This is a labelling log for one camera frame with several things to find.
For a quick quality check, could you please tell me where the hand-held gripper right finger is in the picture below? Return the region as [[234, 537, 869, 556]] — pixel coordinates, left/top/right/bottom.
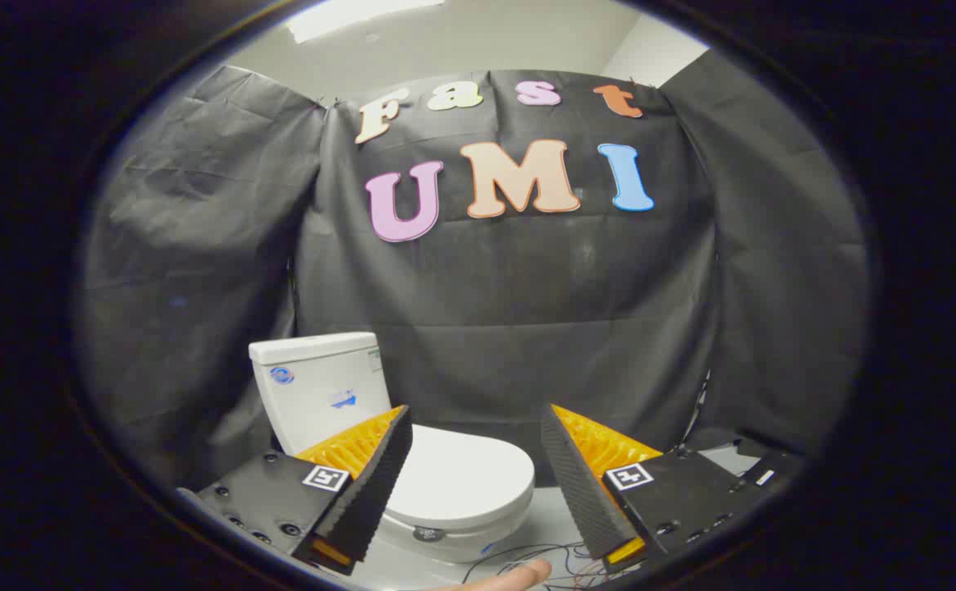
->
[[540, 403, 774, 575]]

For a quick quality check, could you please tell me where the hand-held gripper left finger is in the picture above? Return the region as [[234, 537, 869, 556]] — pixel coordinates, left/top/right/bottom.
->
[[176, 405, 414, 577]]

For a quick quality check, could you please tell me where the white toilet lid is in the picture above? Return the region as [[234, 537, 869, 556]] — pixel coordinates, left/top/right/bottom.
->
[[385, 424, 536, 531]]

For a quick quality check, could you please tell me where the white toilet tank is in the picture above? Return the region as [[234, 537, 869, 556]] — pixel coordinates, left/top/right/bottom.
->
[[249, 332, 393, 457]]

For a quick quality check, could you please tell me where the black box with white label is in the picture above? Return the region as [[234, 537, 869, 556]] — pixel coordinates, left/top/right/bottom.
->
[[736, 439, 807, 495]]

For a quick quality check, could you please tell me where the black backdrop cloth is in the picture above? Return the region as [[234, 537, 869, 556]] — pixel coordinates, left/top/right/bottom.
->
[[75, 51, 871, 493]]

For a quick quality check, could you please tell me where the ceiling light panel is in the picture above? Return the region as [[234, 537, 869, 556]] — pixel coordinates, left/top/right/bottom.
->
[[285, 0, 446, 44]]

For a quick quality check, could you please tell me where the tangle of thin cables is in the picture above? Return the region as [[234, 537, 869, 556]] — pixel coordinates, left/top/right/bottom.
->
[[478, 540, 636, 590]]

